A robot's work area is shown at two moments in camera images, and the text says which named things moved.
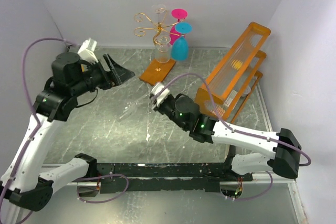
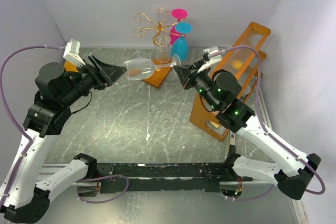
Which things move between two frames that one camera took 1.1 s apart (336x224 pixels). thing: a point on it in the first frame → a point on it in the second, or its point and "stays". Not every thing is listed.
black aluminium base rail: x=163 y=177 stays
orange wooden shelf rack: x=227 y=89 stays
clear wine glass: x=130 y=109 → x=142 y=68
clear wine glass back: x=160 y=11 stays
